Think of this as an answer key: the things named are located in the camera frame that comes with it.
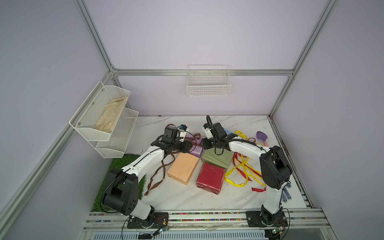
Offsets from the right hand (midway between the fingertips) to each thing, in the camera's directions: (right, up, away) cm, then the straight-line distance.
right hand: (204, 144), depth 94 cm
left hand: (-10, 0, -7) cm, 12 cm away
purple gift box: (-5, -3, -1) cm, 6 cm away
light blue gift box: (+18, +8, +13) cm, 24 cm away
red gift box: (+3, -17, -13) cm, 22 cm away
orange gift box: (-13, -13, -8) cm, 20 cm away
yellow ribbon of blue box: (+28, +5, +14) cm, 32 cm away
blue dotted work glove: (+45, -27, -12) cm, 54 cm away
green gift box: (+9, -7, -4) cm, 12 cm away
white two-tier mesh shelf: (-53, +15, -17) cm, 58 cm away
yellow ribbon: (+20, -19, -5) cm, 28 cm away
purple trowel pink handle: (+43, +5, +13) cm, 45 cm away
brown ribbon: (-28, -19, -5) cm, 34 cm away
